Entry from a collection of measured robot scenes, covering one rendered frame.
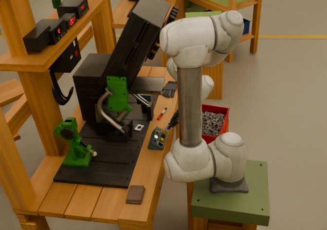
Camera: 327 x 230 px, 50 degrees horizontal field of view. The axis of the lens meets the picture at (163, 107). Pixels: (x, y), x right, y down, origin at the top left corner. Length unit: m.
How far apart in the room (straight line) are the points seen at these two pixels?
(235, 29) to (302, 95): 2.96
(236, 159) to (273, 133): 2.00
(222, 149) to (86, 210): 0.73
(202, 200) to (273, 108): 2.37
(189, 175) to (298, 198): 1.60
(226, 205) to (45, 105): 1.05
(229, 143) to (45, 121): 1.00
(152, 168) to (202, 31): 0.89
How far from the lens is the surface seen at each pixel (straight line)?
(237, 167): 1.67
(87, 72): 2.17
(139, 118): 2.28
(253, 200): 1.76
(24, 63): 1.73
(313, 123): 3.84
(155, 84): 2.17
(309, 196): 3.11
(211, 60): 1.56
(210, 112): 2.33
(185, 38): 1.29
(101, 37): 2.79
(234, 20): 1.34
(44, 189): 2.00
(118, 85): 2.02
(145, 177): 1.89
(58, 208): 1.88
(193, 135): 1.51
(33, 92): 1.92
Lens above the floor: 2.26
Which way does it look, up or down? 35 degrees down
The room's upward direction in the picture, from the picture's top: 4 degrees counter-clockwise
